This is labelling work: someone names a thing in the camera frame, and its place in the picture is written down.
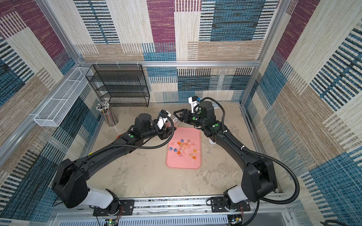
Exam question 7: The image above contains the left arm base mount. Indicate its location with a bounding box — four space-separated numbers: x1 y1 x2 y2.
93 200 135 217

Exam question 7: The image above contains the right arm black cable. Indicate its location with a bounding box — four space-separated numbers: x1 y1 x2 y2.
195 96 300 205

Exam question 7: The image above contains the candy jar patterned lid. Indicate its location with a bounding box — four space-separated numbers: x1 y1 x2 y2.
166 116 180 128

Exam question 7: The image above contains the pile of lollipop candies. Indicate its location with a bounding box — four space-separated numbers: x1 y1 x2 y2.
166 137 201 163

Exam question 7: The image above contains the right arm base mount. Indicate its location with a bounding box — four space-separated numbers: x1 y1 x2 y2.
206 196 251 212

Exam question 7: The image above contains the cup of coloured pencils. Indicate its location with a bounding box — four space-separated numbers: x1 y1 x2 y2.
96 101 118 127

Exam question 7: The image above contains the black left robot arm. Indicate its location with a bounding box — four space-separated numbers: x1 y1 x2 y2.
51 110 175 214

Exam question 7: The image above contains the pink plastic tray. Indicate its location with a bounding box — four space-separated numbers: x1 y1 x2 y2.
166 127 202 170

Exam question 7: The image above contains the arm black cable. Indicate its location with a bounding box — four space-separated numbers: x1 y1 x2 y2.
195 96 300 205
87 112 175 159

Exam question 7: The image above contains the white wire mesh basket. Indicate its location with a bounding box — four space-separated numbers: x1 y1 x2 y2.
34 67 89 127

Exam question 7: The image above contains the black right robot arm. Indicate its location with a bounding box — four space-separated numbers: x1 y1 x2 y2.
173 100 277 203

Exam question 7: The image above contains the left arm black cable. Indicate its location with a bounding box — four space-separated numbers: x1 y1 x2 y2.
87 112 175 159

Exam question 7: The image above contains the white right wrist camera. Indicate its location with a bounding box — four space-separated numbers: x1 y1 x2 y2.
188 96 202 113

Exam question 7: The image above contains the black wire shelf rack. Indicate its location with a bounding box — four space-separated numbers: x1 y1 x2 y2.
85 64 150 107

